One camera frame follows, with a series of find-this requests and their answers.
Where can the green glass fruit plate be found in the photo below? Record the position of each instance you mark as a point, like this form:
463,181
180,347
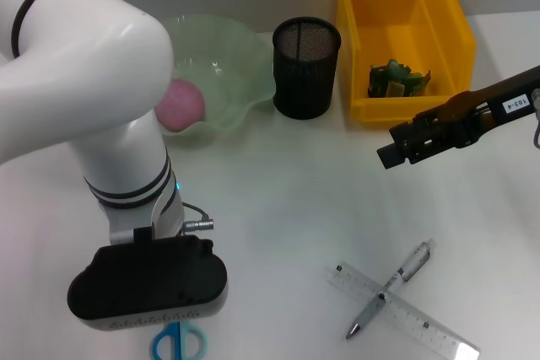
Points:
240,65

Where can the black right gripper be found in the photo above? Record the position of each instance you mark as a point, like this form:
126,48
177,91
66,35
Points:
498,105

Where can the green plastic wrapper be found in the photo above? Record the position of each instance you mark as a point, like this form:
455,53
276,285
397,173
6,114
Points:
396,82

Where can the silver clear pen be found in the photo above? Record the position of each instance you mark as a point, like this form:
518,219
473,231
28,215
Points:
394,282

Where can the blue scissors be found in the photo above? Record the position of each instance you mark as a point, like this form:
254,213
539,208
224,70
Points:
177,341

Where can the pink peach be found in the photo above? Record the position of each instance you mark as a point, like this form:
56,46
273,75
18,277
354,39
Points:
187,107

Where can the yellow plastic bin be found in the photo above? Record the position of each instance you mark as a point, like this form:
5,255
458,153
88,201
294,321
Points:
405,31

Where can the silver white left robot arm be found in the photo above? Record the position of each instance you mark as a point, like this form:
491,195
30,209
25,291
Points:
84,90

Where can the clear plastic ruler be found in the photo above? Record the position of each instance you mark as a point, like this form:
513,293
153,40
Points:
439,328

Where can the black mesh pen holder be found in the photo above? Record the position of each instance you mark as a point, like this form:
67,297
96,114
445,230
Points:
304,77

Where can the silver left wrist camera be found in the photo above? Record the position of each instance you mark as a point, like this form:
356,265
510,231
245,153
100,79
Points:
147,284

